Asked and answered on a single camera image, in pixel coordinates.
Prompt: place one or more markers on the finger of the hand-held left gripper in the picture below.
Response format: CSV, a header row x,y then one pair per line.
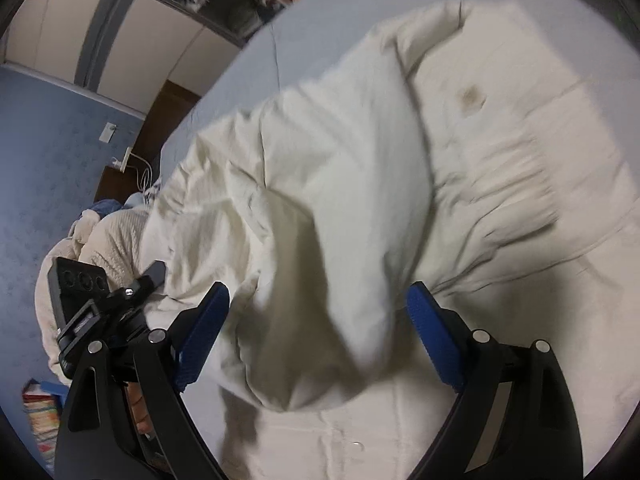
x,y
145,282

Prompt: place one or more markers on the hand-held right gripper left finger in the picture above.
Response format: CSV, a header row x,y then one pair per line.
x,y
202,330

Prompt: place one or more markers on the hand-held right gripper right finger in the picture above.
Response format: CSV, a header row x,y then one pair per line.
x,y
435,335

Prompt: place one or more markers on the white hooded jacket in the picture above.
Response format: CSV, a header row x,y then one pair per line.
x,y
380,185

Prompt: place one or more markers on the person's left hand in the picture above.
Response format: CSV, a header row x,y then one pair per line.
x,y
137,410

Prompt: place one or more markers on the cream textured blanket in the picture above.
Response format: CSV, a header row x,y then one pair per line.
x,y
115,245

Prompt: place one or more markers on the white power adapter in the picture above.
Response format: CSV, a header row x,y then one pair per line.
x,y
122,160

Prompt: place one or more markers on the stack of colourful books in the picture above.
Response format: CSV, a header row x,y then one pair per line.
x,y
45,420

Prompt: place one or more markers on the brown wooden headboard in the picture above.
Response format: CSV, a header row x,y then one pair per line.
x,y
170,115

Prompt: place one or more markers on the cream and grey wardrobe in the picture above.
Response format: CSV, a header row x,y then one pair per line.
x,y
50,35

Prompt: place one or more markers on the bed with grey sheet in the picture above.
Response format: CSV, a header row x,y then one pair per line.
x,y
310,45

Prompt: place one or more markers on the white wall socket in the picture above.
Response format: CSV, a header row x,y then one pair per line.
x,y
107,132

